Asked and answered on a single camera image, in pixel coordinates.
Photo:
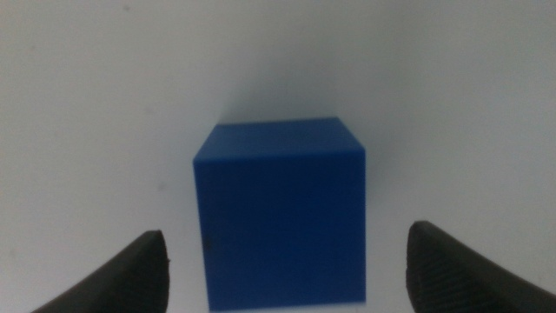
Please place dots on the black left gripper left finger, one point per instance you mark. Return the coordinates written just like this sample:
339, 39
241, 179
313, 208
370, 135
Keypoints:
134, 282

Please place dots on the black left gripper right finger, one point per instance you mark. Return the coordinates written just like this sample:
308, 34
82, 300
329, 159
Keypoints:
447, 282

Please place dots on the blue cube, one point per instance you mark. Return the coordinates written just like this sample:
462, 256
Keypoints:
282, 217

